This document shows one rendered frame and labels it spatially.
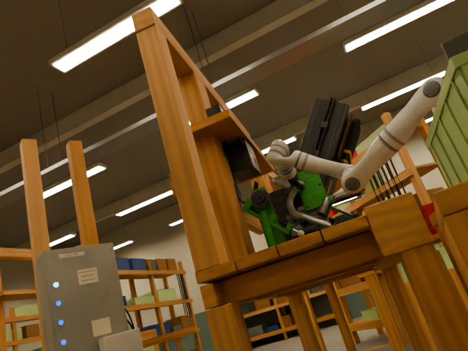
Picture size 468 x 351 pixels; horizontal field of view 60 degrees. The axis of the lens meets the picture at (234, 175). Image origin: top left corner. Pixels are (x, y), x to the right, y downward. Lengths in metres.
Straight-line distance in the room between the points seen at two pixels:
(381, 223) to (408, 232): 0.07
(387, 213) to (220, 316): 0.58
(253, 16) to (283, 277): 5.12
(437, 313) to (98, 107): 6.23
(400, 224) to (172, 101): 0.87
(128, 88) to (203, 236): 5.47
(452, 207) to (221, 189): 1.23
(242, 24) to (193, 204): 4.94
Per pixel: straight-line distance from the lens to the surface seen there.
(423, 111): 1.50
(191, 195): 1.36
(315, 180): 1.93
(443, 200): 0.64
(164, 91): 1.54
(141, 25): 1.74
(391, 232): 1.22
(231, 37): 6.08
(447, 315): 1.24
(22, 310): 9.74
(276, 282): 1.32
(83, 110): 7.10
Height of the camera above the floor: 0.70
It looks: 19 degrees up
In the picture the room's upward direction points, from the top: 17 degrees counter-clockwise
